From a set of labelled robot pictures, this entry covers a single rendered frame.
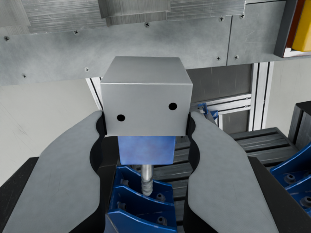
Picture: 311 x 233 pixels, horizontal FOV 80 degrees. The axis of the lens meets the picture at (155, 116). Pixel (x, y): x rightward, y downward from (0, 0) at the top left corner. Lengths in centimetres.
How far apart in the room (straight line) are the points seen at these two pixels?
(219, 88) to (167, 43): 74
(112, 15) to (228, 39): 15
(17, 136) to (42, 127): 21
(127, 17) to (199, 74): 76
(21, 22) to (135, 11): 10
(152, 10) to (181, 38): 8
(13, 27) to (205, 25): 20
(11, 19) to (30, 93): 115
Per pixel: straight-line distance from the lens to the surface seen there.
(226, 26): 27
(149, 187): 20
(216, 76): 95
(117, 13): 19
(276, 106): 145
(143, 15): 18
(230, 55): 28
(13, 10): 22
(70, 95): 126
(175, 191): 40
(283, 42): 29
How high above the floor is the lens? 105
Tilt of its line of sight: 58 degrees down
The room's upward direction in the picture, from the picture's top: 178 degrees clockwise
